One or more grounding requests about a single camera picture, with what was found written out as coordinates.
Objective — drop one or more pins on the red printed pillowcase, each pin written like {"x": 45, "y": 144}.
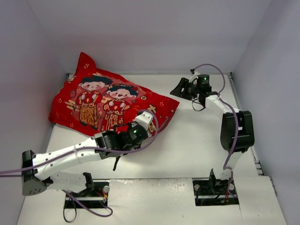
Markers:
{"x": 95, "y": 100}

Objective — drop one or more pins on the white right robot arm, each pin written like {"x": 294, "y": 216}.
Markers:
{"x": 237, "y": 131}

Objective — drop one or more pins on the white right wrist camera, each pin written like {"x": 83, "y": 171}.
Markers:
{"x": 194, "y": 76}

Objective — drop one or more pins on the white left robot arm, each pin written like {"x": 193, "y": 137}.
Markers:
{"x": 46, "y": 171}

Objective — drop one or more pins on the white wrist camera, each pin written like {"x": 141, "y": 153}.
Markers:
{"x": 144, "y": 119}
{"x": 194, "y": 76}

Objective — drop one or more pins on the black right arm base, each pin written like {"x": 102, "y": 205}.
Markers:
{"x": 213, "y": 192}

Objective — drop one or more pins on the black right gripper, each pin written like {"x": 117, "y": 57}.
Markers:
{"x": 185, "y": 86}

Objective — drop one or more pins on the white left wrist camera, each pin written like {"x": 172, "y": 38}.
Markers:
{"x": 144, "y": 119}

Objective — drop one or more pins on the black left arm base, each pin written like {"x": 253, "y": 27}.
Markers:
{"x": 95, "y": 194}

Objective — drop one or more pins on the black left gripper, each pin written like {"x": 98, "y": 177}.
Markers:
{"x": 131, "y": 135}

